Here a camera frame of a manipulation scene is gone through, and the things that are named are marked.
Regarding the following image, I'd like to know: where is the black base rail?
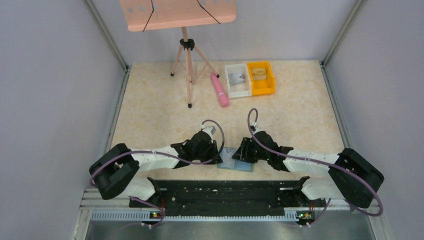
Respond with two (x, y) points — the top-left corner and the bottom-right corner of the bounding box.
(148, 180), (326, 217)

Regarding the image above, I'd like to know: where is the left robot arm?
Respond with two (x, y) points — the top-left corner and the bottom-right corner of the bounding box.
(89, 128), (223, 201)

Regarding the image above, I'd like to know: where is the tan card in yellow bin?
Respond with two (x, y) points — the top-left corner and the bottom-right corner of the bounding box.
(250, 67), (267, 81)

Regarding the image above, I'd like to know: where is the aluminium frame profile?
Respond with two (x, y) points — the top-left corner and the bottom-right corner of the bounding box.
(79, 187), (379, 223)

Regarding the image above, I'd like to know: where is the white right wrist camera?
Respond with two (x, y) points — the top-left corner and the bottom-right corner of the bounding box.
(250, 122), (264, 135)

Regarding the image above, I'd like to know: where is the green card holder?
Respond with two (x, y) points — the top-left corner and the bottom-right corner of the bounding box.
(217, 147), (254, 172)

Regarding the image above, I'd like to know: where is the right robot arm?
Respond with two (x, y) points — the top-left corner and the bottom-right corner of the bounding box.
(232, 130), (385, 209)

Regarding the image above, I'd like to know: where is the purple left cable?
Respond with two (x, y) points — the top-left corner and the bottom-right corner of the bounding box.
(88, 119), (226, 229)

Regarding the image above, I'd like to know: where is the yellow plastic bin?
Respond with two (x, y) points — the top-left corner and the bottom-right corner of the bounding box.
(247, 61), (276, 96)

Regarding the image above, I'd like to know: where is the white plastic bin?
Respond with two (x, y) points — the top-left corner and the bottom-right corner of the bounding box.
(224, 63), (252, 99)

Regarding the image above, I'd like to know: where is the silver credit card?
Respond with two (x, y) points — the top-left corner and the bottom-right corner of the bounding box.
(228, 72), (246, 86)
(219, 147), (237, 169)

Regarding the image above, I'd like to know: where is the pink music stand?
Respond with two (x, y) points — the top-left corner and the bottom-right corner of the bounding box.
(119, 0), (237, 108)

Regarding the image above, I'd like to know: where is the pink cylindrical tube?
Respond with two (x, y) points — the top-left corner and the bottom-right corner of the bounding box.
(210, 72), (230, 108)

